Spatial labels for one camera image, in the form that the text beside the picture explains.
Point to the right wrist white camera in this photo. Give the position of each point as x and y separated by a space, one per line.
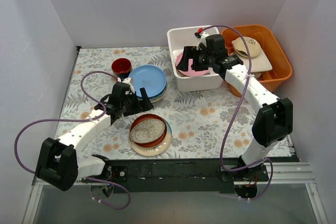
201 35

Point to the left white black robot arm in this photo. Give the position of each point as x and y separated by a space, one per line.
58 163

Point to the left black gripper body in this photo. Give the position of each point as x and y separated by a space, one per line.
134 104

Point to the white plastic bin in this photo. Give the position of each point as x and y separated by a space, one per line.
177 39

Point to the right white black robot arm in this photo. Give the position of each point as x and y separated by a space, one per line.
274 116

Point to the stack of plates under blue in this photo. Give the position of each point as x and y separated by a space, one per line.
160 96

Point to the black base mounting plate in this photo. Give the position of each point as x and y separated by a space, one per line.
189 176

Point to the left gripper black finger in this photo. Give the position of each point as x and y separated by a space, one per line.
135 106
145 102

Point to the red black lacquer cup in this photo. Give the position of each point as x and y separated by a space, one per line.
121 68

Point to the rectangular cream dish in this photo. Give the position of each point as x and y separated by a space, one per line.
259 63

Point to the wrist white camera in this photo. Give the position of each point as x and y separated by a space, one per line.
130 82
201 35

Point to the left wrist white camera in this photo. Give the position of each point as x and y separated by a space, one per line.
130 82

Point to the floral patterned mat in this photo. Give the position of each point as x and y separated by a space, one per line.
205 124

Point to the pink plate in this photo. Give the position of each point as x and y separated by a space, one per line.
190 72

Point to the yellow woven bamboo plate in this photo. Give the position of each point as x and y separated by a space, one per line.
181 74

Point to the red brown bowl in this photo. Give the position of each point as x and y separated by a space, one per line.
145 117

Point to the aluminium rail frame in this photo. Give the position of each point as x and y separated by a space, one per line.
289 196

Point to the orange plastic bin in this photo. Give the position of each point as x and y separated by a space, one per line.
281 67

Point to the cream plate with blue rim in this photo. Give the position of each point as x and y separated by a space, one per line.
156 150

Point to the speckled white plate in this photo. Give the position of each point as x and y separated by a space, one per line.
147 131

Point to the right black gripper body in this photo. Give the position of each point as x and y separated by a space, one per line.
195 59

